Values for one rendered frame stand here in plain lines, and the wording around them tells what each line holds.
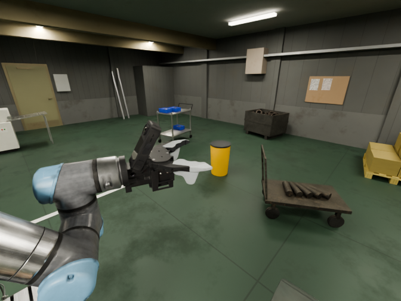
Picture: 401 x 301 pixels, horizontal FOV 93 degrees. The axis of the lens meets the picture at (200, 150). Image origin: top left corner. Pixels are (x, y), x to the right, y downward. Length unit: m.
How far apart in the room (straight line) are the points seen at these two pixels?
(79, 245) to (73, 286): 0.06
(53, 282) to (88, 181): 0.17
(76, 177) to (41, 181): 0.06
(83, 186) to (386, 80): 6.27
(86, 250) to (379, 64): 6.33
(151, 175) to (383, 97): 6.15
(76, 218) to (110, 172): 0.11
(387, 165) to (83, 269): 4.60
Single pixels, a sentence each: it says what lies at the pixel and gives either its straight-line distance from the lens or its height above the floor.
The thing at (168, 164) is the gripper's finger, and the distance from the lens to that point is 0.43.
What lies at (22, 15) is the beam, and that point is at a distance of 5.49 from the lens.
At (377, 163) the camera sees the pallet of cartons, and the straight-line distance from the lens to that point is 4.66.
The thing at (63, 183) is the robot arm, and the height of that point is 1.57.
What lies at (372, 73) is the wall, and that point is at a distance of 6.35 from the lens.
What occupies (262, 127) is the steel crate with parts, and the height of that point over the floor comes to 0.34.
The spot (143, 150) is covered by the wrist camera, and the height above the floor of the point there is 1.61.
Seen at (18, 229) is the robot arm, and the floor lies 1.56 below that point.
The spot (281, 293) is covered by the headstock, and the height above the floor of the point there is 1.25.
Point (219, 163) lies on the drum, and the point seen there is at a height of 0.28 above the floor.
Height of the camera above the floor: 1.76
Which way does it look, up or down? 21 degrees down
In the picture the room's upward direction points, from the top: straight up
